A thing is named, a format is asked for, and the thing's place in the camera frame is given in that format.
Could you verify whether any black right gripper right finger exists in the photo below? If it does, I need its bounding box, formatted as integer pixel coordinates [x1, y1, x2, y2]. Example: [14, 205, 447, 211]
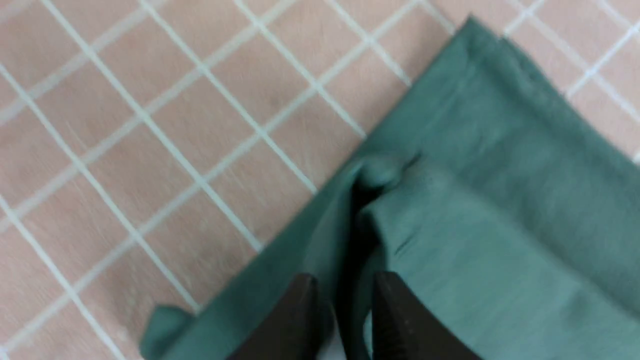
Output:
[371, 271, 480, 360]

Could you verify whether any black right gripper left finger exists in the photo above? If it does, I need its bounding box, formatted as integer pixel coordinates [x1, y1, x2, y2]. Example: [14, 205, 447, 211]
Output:
[228, 273, 321, 360]

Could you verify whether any green long-sleeved shirt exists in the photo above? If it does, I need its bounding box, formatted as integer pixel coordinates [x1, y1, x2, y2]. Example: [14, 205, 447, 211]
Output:
[139, 17, 640, 360]

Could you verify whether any pink checkered tablecloth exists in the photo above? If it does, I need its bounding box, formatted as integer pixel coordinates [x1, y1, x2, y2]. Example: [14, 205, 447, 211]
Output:
[0, 0, 639, 360]

